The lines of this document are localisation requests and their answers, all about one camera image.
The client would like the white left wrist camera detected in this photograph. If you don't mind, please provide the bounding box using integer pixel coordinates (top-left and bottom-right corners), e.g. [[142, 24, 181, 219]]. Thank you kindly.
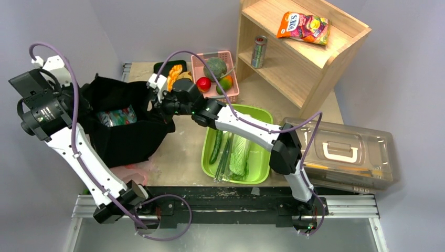
[[31, 55, 72, 87]]

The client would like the teal candy packet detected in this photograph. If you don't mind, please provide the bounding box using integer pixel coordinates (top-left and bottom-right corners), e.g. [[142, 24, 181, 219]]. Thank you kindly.
[[97, 105, 137, 128]]

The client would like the green netted melon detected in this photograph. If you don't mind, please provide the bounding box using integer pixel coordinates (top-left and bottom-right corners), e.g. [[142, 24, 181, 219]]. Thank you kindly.
[[203, 57, 227, 82]]

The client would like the silver drink can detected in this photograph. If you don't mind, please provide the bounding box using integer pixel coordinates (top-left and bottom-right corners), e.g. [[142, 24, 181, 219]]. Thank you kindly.
[[251, 35, 268, 69]]

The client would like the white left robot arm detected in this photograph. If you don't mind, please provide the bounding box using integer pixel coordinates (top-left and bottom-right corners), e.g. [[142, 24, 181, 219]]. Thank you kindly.
[[8, 68, 156, 224]]

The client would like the black cloth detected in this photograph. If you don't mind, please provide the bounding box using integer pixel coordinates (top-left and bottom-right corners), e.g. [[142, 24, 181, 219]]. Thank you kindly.
[[78, 76, 176, 167]]

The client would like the green plastic tray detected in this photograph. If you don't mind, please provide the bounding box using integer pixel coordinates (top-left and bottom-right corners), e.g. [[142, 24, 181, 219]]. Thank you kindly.
[[201, 104, 274, 185]]

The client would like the black rectangular tray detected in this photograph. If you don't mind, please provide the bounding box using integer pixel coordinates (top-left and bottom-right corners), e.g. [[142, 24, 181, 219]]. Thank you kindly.
[[153, 60, 188, 77]]

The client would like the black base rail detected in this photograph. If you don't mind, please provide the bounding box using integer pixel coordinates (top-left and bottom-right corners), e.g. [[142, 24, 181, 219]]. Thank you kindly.
[[71, 186, 380, 230]]

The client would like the wooden shelf unit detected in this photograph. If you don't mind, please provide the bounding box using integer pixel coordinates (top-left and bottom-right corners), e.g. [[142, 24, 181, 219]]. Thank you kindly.
[[236, 1, 371, 119]]

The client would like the orange braided bread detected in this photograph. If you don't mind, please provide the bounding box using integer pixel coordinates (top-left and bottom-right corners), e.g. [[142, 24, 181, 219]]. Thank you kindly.
[[167, 65, 183, 92]]

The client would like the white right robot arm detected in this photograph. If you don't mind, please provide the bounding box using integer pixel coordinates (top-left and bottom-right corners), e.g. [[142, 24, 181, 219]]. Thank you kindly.
[[147, 75, 315, 214]]

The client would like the pink plastic grocery bag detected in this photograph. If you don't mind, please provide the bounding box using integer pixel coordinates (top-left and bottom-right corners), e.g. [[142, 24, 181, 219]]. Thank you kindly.
[[110, 160, 161, 186]]

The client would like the orange green mango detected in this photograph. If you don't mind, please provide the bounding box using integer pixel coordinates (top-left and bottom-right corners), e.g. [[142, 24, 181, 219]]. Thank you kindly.
[[216, 75, 234, 95]]

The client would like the red tomato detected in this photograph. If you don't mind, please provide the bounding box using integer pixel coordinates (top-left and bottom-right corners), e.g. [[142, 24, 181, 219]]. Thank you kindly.
[[196, 77, 211, 93]]

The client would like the orange snack packet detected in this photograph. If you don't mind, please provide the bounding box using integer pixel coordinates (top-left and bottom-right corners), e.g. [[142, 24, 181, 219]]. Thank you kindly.
[[276, 12, 331, 46]]

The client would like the green cucumber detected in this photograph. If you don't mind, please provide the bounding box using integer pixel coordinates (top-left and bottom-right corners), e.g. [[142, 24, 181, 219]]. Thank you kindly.
[[209, 130, 224, 165]]

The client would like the napa cabbage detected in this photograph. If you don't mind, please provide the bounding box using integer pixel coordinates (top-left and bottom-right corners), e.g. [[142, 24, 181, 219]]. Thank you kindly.
[[229, 135, 251, 181]]

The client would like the clear plastic toolbox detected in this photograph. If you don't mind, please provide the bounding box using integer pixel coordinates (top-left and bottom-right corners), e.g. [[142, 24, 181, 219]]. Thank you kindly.
[[296, 120, 400, 194]]

